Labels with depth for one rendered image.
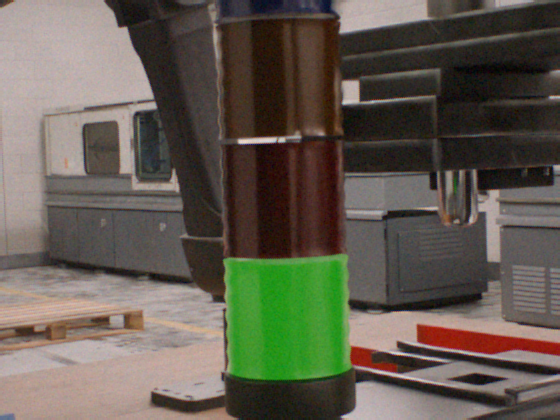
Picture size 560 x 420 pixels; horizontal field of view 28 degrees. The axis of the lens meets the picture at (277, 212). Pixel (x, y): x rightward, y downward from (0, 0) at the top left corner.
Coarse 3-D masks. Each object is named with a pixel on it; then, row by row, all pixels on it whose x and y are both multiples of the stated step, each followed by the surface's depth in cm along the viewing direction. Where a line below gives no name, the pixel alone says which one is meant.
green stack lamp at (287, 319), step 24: (240, 264) 33; (264, 264) 32; (288, 264) 32; (312, 264) 32; (336, 264) 33; (240, 288) 33; (264, 288) 32; (288, 288) 32; (312, 288) 32; (336, 288) 33; (240, 312) 33; (264, 312) 32; (288, 312) 32; (312, 312) 32; (336, 312) 33; (240, 336) 33; (264, 336) 32; (288, 336) 32; (312, 336) 32; (336, 336) 33; (240, 360) 33; (264, 360) 32; (288, 360) 32; (312, 360) 32; (336, 360) 33
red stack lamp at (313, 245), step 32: (224, 160) 33; (256, 160) 32; (288, 160) 32; (320, 160) 32; (224, 192) 33; (256, 192) 32; (288, 192) 32; (320, 192) 32; (224, 224) 33; (256, 224) 32; (288, 224) 32; (320, 224) 32; (224, 256) 33; (256, 256) 32; (288, 256) 32; (320, 256) 32
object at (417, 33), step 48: (432, 0) 60; (480, 0) 59; (384, 48) 60; (432, 48) 57; (480, 48) 55; (528, 48) 52; (384, 96) 59; (432, 96) 53; (480, 96) 54; (528, 96) 57; (384, 144) 55; (432, 144) 53; (480, 144) 54; (528, 144) 57; (480, 192) 62
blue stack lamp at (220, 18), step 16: (224, 0) 32; (240, 0) 32; (256, 0) 32; (272, 0) 32; (288, 0) 32; (304, 0) 32; (320, 0) 32; (336, 0) 33; (224, 16) 32; (240, 16) 32; (256, 16) 32; (272, 16) 32; (288, 16) 33; (304, 16) 33; (320, 16) 33; (336, 16) 33
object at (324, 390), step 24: (240, 384) 33; (264, 384) 32; (288, 384) 32; (312, 384) 32; (336, 384) 33; (240, 408) 33; (264, 408) 32; (288, 408) 32; (312, 408) 32; (336, 408) 33
